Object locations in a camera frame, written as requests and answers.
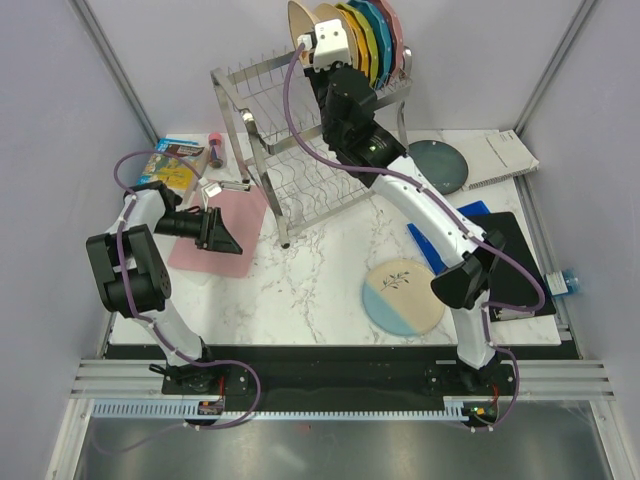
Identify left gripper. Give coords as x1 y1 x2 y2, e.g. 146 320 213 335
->
153 207 243 256

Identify beige bird plate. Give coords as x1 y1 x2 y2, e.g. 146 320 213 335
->
287 0 319 69
312 2 362 71

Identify dark blue-grey plate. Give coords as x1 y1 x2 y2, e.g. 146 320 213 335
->
408 140 469 196

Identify cream and blue plate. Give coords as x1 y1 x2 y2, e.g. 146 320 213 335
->
361 259 445 337

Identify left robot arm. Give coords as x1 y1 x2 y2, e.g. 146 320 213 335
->
86 181 243 395

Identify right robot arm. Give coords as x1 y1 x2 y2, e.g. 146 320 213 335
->
304 66 504 394

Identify steel two-tier dish rack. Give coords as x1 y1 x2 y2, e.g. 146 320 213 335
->
210 47 412 248

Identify pink clipboard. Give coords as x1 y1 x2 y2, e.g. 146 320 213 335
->
168 185 267 278

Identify illustrated book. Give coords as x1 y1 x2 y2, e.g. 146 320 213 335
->
137 138 209 197

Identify pink dotted plate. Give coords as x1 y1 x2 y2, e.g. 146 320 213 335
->
375 0 404 78

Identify yellow dotted plate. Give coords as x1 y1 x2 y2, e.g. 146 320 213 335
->
335 3 370 77

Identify pink capped tube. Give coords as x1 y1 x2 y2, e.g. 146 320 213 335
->
208 133 226 169

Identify teal dotted plate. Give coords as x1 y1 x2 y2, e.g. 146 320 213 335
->
355 1 393 90

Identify green scalloped plate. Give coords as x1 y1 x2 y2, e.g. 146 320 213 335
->
347 1 380 90

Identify white spiral notebook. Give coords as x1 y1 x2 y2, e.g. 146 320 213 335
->
457 130 539 190

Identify blue folder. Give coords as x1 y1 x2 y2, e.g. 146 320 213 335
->
407 201 490 274

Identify black clipboard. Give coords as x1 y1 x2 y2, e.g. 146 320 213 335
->
469 212 556 316

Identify blue clip object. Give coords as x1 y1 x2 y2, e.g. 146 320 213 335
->
544 269 580 297

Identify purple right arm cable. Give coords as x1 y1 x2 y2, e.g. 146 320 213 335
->
282 42 547 432

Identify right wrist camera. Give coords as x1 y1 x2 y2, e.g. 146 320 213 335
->
295 19 353 72

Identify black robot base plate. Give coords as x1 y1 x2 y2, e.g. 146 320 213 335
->
106 342 578 410

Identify white cable duct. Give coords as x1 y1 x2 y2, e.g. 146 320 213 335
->
91 398 499 422

